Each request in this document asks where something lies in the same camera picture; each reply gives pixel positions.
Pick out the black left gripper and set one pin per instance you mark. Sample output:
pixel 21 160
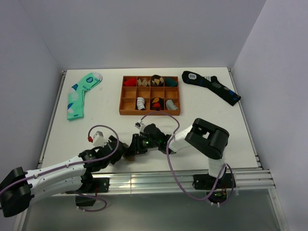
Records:
pixel 125 146

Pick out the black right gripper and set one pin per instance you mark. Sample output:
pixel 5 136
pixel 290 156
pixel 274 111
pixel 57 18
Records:
pixel 136 148

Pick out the brown argyle rolled sock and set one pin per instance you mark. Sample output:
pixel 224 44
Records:
pixel 157 81

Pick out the dark teal rolled sock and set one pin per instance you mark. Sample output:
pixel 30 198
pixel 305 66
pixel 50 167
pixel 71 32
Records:
pixel 169 82

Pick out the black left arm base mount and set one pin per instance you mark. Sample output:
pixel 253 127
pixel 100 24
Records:
pixel 86 197

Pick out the tan brown ribbed sock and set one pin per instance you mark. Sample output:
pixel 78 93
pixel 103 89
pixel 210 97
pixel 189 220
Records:
pixel 129 156

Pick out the black red argyle rolled sock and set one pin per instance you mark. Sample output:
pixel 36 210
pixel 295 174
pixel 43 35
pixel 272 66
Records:
pixel 157 104

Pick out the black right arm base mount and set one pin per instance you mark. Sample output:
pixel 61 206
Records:
pixel 220 194

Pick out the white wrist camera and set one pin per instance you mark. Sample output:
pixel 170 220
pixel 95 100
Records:
pixel 99 139
pixel 140 125

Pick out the beige argyle rolled sock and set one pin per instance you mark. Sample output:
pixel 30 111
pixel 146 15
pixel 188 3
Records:
pixel 143 82

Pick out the black blue patterned sock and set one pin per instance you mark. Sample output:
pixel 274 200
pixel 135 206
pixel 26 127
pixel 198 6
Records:
pixel 212 83

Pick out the aluminium table edge rail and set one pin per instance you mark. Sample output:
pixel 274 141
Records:
pixel 153 172

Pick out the white striped rolled sock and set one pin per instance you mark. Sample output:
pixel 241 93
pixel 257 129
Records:
pixel 140 103

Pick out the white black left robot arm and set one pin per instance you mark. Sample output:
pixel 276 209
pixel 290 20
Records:
pixel 21 188

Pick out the mint green patterned sock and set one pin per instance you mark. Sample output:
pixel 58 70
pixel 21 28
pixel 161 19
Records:
pixel 76 95

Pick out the grey rolled sock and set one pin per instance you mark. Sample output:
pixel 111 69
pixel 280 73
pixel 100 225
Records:
pixel 171 106

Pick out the orange compartment tray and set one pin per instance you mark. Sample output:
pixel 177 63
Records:
pixel 129 95

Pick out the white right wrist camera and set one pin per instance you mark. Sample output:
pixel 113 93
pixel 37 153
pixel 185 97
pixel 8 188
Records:
pixel 140 125

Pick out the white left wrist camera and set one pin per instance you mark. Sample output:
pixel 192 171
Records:
pixel 99 139

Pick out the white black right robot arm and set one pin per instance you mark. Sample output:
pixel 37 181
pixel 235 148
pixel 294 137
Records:
pixel 207 138

